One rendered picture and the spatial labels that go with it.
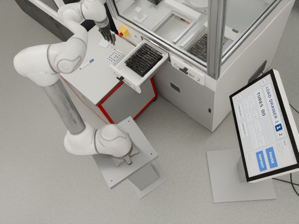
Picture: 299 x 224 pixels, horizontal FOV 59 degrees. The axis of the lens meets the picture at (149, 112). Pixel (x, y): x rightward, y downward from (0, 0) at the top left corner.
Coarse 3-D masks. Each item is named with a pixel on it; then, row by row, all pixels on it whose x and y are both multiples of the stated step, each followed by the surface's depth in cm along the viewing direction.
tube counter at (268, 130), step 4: (264, 108) 136; (260, 112) 137; (264, 112) 135; (260, 116) 137; (264, 116) 135; (268, 116) 132; (264, 120) 134; (268, 120) 132; (264, 124) 134; (268, 124) 132; (264, 128) 133; (268, 128) 131; (268, 132) 131; (272, 132) 129; (268, 136) 130; (272, 136) 128; (268, 140) 130; (272, 140) 128
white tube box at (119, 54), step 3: (114, 51) 215; (117, 51) 215; (120, 51) 213; (111, 54) 214; (117, 54) 214; (120, 54) 212; (123, 54) 214; (108, 57) 213; (111, 57) 212; (114, 57) 213; (117, 57) 211; (120, 57) 212; (108, 60) 211; (111, 60) 212; (114, 60) 212; (117, 60) 212; (111, 63) 211; (114, 63) 210
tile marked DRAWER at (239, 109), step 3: (237, 105) 152; (240, 105) 150; (237, 108) 152; (240, 108) 150; (237, 111) 151; (240, 111) 149; (237, 114) 151; (240, 114) 149; (243, 114) 147; (240, 117) 148; (243, 117) 146
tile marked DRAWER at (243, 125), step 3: (240, 123) 148; (243, 123) 146; (240, 126) 147; (243, 126) 145; (246, 126) 143; (240, 129) 147; (243, 129) 145; (246, 129) 143; (243, 132) 144; (246, 132) 142; (243, 135) 144; (246, 135) 142; (243, 138) 144
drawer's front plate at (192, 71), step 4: (172, 56) 185; (172, 60) 188; (176, 60) 183; (180, 60) 182; (172, 64) 193; (180, 64) 184; (184, 64) 180; (188, 68) 179; (192, 68) 177; (188, 72) 184; (192, 72) 180; (196, 72) 176; (200, 72) 175; (192, 76) 184; (196, 76) 180; (200, 76) 176; (204, 76) 174; (196, 80) 184; (200, 80) 180; (204, 80) 178
